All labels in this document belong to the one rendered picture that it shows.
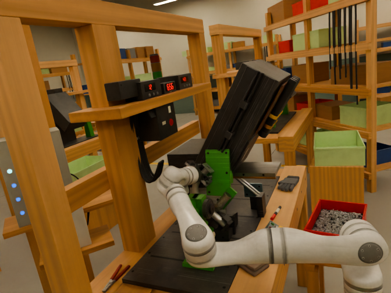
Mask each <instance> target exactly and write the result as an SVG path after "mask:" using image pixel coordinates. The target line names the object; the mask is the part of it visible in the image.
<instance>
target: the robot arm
mask: <svg viewBox="0 0 391 293"><path fill-rule="evenodd" d="M201 165H202V164H199V163H195V161H193V160H187V161H186V162H185V164H184V166H186V167H183V168H181V169H180V168H177V167H174V166H168V167H167V168H166V169H165V170H164V171H163V173H162V175H161V176H160V178H159V180H158V181H157V190H158V191H159V192H160V193H161V194H162V195H163V196H164V197H165V198H166V200H167V202H168V204H169V207H170V209H171V211H172V212H173V214H174V215H175V216H176V218H177V220H178V224H179V228H180V235H181V240H182V248H183V252H184V255H185V258H186V260H187V262H188V264H190V265H191V266H193V267H196V268H210V267H219V266H228V265H250V264H292V263H330V264H339V265H341V266H342V271H343V286H344V293H383V275H382V272H381V269H380V267H379V264H380V263H382V262H383V261H384V260H385V259H386V258H387V256H388V254H389V248H388V245H387V243H386V241H385V240H384V239H383V237H382V236H381V235H380V234H379V233H378V231H377V230H376V229H375V228H374V227H373V225H371V224H370V223H369V222H367V221H365V220H361V219H353V220H349V221H348V222H346V223H345V224H344V225H343V226H342V228H341V230H340V234H339V236H325V235H318V234H313V233H309V232H306V231H303V230H299V229H295V228H288V227H277V228H263V229H260V230H257V231H255V232H253V233H251V234H249V235H247V236H245V237H244V238H241V239H239V240H236V241H230V242H215V237H214V234H213V232H212V230H211V229H210V228H209V226H208V225H207V224H206V222H205V221H203V219H202V218H201V217H200V215H199V214H198V213H197V211H196V210H195V208H194V206H193V204H192V203H191V200H190V198H189V196H188V193H189V188H188V185H192V184H195V183H197V182H202V183H203V187H207V186H208V185H210V184H211V183H212V180H211V179H212V175H210V176H207V175H206V174H204V173H202V172H201V170H200V169H199V167H200V166H201Z"/></svg>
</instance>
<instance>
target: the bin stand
mask: <svg viewBox="0 0 391 293"><path fill-rule="evenodd" d="M324 266H327V267H337V268H342V266H341V265H339V264H330V263H305V264H304V270H305V271H306V278H307V293H325V283H324Z"/></svg>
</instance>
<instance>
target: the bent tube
mask: <svg viewBox="0 0 391 293"><path fill-rule="evenodd" d="M202 165H203V166H204V168H203V169H202V170H201V172H202V173H204V174H208V173H209V172H210V173H213V172H214V170H213V169H212V168H211V167H210V166H209V165H208V163H203V164H202ZM199 184H200V182H197V183H195V184H193V185H192V193H193V194H199V191H198V187H199ZM212 218H213V219H214V220H215V221H216V222H217V223H218V224H219V225H221V226H222V227H224V226H225V225H226V223H225V222H224V221H223V220H222V219H221V218H222V217H221V216H220V215H219V214H217V213H216V211H214V214H213V215H212Z"/></svg>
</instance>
